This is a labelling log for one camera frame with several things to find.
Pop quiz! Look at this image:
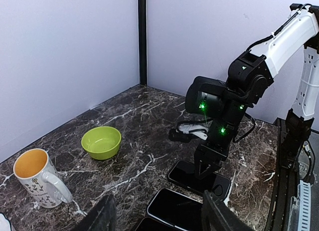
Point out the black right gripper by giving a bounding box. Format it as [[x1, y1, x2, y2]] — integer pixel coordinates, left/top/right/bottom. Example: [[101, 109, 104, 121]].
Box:
[[194, 142, 228, 179]]

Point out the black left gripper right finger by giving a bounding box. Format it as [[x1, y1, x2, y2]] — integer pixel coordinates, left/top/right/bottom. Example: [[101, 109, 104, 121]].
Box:
[[201, 190, 253, 231]]

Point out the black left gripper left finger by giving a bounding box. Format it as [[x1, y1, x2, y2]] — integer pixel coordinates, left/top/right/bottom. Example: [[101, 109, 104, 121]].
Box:
[[79, 194, 116, 231]]

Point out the black phone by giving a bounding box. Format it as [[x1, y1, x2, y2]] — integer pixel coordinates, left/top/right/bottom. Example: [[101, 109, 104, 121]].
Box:
[[148, 190, 204, 228], [167, 160, 232, 201]]

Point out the black smartphone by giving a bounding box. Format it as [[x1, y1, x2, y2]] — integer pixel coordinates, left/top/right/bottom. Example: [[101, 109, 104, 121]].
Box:
[[134, 217, 177, 231]]

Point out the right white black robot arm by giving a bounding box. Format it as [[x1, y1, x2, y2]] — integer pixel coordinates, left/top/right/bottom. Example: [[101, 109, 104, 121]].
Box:
[[185, 3, 319, 179]]

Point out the green bowl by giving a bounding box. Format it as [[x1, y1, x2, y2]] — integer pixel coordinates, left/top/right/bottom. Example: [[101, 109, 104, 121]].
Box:
[[81, 126, 122, 161]]

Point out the white mug orange inside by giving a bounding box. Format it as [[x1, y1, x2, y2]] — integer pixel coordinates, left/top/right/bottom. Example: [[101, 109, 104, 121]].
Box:
[[13, 148, 73, 209]]

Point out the white scalloped bowl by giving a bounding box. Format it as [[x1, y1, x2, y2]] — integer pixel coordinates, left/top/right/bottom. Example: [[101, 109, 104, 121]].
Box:
[[0, 213, 12, 231]]

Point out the white slotted cable duct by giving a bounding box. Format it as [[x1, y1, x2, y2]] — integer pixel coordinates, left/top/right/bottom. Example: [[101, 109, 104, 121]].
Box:
[[298, 180, 311, 231]]

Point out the right black frame post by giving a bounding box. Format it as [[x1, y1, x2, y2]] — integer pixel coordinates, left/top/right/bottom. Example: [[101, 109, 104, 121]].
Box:
[[138, 0, 148, 86]]

